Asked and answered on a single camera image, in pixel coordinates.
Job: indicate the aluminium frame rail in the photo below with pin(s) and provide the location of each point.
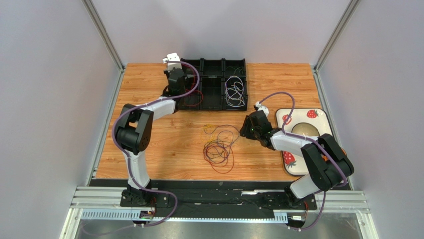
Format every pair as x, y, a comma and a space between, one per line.
103, 203

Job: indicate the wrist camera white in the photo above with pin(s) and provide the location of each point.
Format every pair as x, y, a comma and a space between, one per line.
172, 61
260, 107

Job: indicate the beige ceramic bowl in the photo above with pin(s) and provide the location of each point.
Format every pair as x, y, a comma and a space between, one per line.
305, 129

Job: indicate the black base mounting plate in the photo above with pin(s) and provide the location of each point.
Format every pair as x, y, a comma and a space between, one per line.
222, 199

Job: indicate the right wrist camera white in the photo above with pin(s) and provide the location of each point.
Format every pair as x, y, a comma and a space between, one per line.
260, 107

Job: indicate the black six-compartment tray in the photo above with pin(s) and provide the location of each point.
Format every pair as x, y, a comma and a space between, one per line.
223, 86

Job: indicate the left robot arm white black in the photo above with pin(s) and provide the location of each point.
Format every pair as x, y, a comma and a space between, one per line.
132, 133

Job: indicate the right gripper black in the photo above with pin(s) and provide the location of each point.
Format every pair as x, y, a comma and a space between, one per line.
251, 124

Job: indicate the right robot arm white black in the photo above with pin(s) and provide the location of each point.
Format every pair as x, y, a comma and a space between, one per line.
327, 164

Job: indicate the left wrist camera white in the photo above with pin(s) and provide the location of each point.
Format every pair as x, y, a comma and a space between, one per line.
172, 61

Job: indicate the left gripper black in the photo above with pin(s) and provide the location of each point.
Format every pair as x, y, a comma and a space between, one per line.
166, 72

